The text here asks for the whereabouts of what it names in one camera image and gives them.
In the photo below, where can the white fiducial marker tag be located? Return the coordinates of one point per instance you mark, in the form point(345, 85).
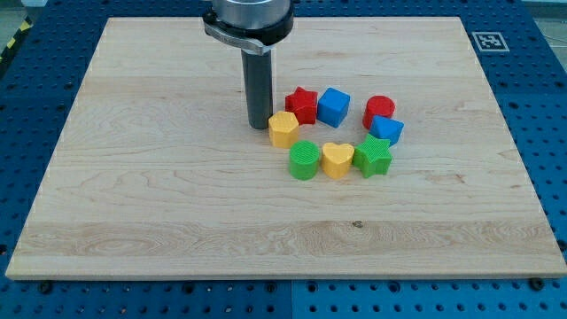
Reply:
point(488, 41)

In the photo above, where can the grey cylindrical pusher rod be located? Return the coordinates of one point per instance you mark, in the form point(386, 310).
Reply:
point(257, 73)

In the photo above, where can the blue pentagon block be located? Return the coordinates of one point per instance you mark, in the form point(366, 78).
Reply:
point(386, 128)

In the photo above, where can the blue cube block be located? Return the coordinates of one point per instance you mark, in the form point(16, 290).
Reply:
point(333, 107)

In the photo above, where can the red cylinder block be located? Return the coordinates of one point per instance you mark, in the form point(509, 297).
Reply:
point(377, 105)

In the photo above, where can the green star block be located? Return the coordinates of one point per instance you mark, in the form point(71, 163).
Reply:
point(372, 156)

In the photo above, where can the yellow heart block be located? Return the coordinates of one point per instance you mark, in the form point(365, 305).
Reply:
point(336, 159)

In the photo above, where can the yellow hexagon block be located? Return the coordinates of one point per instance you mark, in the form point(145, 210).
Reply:
point(283, 129)

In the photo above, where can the green cylinder block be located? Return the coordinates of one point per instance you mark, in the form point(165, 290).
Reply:
point(304, 159)

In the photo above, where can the wooden board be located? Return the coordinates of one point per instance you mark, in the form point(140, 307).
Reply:
point(157, 174)

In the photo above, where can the red star block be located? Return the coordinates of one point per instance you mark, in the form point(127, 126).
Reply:
point(303, 103)

